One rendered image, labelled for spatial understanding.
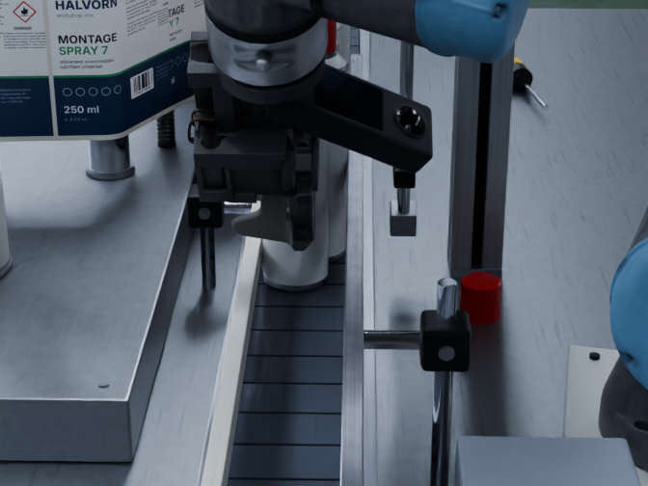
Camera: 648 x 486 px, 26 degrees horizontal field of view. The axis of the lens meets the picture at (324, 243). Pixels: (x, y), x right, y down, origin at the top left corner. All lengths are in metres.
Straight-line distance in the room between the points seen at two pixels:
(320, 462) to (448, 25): 0.29
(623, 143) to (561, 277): 0.36
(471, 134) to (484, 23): 0.42
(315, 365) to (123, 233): 0.28
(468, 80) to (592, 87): 0.60
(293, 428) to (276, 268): 0.20
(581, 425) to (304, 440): 0.21
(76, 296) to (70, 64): 0.27
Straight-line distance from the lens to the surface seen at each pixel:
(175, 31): 1.36
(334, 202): 1.11
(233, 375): 0.90
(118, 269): 1.13
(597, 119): 1.63
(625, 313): 0.75
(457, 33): 0.77
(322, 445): 0.90
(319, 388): 0.95
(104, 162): 1.31
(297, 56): 0.85
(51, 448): 0.98
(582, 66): 1.83
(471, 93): 1.16
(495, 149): 1.18
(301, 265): 1.07
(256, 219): 1.00
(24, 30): 1.28
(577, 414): 1.01
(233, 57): 0.85
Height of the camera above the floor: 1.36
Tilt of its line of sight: 24 degrees down
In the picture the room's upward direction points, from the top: straight up
